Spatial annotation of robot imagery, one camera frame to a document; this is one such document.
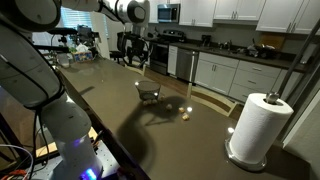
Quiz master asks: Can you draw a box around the white cable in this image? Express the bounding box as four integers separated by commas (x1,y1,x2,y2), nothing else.
0,143,35,180

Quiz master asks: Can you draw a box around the black coffee maker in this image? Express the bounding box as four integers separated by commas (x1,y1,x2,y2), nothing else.
201,34,213,48

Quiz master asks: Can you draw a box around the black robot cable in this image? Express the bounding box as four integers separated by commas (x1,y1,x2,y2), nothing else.
28,108,51,180

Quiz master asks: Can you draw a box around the metal paper towel holder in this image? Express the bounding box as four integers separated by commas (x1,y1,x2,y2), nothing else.
224,91,281,173

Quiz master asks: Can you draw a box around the window with white blinds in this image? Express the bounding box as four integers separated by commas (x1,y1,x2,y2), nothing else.
59,6,94,31

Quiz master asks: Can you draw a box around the black camera equipment stand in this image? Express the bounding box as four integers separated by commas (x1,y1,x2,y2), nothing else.
33,26,101,56

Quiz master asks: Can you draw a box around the wooden cutting board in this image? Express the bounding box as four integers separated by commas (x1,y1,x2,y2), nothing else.
259,33,287,51

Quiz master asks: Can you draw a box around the white lower cabinet run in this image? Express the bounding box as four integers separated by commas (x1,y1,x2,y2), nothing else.
166,45,298,104

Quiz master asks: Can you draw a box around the dark cookware pile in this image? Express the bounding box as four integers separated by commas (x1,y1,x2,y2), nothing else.
246,41,278,60

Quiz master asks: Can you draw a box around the tissue box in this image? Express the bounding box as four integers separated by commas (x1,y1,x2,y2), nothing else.
71,43,94,63

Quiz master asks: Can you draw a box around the large white paper towel roll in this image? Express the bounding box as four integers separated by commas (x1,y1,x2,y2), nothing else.
229,92,295,165

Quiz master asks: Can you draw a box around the metal robot mounting plate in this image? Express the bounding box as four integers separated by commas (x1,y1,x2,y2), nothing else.
33,143,134,180

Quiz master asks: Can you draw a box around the white upper cabinet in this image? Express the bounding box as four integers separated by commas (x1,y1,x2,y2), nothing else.
213,0,267,22
178,0,218,28
148,0,160,24
255,0,320,36

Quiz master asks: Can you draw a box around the steel kitchen stove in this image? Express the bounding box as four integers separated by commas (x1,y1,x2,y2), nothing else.
149,29,187,76

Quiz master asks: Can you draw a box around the white wooden chair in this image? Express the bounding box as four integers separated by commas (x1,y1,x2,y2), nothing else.
124,61,148,77
186,83,238,118

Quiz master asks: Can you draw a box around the steel microwave oven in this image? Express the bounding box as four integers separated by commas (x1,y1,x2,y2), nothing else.
157,3,181,24

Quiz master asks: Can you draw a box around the steel dishwasher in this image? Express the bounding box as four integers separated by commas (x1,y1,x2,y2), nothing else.
175,48,200,83

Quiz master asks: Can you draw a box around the clear plastic cup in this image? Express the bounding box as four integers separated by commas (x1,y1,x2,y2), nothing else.
56,53,71,69

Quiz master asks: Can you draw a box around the black metal stand pole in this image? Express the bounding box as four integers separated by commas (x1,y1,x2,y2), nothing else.
276,18,320,101

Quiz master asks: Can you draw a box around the black office chair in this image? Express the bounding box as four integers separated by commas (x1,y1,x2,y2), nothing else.
109,31,134,66

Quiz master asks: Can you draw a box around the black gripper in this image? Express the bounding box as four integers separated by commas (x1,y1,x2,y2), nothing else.
128,32,145,66

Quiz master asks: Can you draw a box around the light wooden board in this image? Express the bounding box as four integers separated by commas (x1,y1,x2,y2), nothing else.
34,128,99,158

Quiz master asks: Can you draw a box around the dark kitchen countertop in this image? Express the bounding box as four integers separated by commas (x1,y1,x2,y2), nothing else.
169,41,309,74

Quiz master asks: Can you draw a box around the black wire mesh basket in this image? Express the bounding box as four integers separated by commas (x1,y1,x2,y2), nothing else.
135,80,162,102

